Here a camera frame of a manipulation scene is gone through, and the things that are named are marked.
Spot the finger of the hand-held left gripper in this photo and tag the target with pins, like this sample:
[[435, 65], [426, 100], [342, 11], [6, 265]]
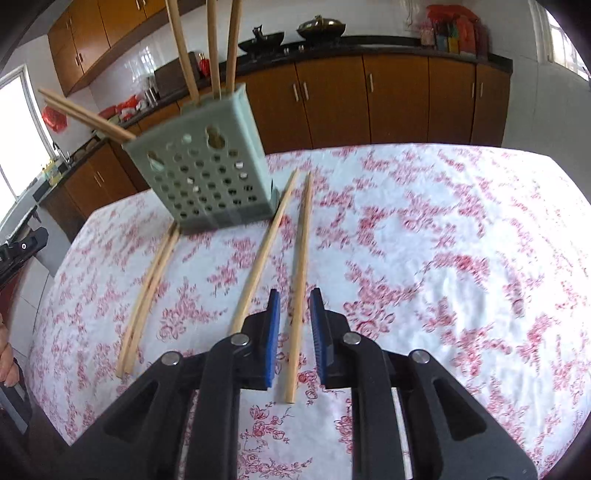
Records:
[[25, 244]]

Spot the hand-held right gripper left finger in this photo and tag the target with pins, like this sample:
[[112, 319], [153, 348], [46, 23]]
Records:
[[272, 341]]

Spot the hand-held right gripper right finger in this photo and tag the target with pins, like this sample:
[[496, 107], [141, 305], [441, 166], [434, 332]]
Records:
[[319, 341]]

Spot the green perforated chopstick holder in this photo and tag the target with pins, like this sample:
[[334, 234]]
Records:
[[207, 184]]

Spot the person's left hand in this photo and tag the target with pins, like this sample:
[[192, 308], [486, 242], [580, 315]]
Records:
[[5, 364]]

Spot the yellow detergent bottle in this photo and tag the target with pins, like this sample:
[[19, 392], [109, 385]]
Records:
[[51, 174]]

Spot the metal faucet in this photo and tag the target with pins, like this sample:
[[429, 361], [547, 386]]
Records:
[[60, 154]]

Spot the sliding kitchen window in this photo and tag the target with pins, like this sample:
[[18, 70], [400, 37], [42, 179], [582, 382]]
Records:
[[18, 138]]

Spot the red floral white tablecloth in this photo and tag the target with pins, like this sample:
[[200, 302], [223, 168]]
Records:
[[415, 277]]

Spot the red plastic bag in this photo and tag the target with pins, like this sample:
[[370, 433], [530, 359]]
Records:
[[450, 14], [54, 119], [129, 104]]

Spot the red basin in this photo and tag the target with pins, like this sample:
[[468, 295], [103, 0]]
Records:
[[108, 111]]

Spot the dark cutting board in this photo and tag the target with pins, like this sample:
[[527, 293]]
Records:
[[168, 76]]

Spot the small red bottle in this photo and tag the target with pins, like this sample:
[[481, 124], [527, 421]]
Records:
[[203, 67]]

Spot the wooden base cabinets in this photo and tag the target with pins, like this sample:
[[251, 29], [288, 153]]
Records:
[[397, 97]]

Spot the gas stove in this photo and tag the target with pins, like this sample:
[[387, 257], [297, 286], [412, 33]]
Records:
[[293, 48]]

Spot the black wok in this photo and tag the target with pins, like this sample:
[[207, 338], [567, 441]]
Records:
[[261, 42]]

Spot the black kitchen countertop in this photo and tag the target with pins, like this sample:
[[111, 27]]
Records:
[[392, 42]]

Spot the dark lidded pot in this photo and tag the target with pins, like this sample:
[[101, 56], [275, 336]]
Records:
[[321, 28]]

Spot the yellow label bottle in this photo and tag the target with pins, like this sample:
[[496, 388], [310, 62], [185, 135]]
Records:
[[427, 37]]

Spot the large orange bottle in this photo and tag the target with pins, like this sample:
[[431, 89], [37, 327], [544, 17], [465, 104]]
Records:
[[466, 36]]

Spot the barred kitchen window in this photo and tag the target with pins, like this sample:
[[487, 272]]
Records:
[[568, 41]]

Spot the wooden wall cabinets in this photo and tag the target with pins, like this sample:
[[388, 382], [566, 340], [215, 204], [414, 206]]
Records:
[[92, 32]]

